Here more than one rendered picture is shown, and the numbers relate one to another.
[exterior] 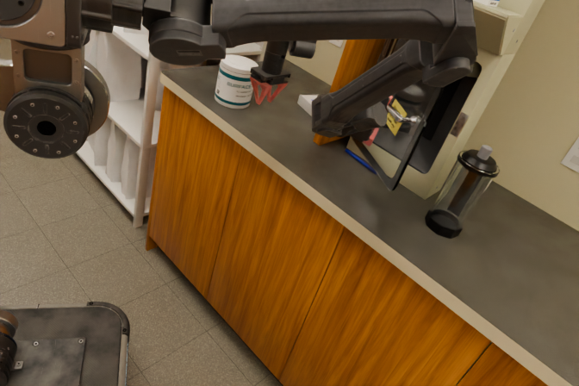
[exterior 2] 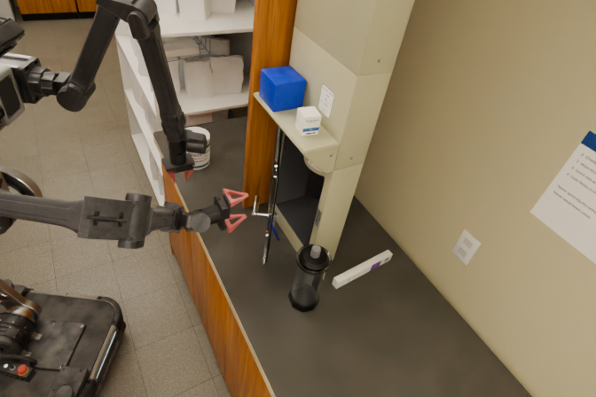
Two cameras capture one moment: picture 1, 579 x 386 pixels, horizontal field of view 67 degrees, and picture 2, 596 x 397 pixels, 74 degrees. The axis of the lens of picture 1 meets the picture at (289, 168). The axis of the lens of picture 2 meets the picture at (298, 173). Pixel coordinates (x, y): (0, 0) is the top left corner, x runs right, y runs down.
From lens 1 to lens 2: 86 cm
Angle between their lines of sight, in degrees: 18
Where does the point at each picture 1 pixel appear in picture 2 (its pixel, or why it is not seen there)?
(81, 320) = (89, 309)
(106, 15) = not seen: outside the picture
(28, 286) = (82, 272)
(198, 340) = (184, 332)
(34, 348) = (51, 326)
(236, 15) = not seen: outside the picture
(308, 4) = (11, 206)
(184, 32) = not seen: outside the picture
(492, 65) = (329, 177)
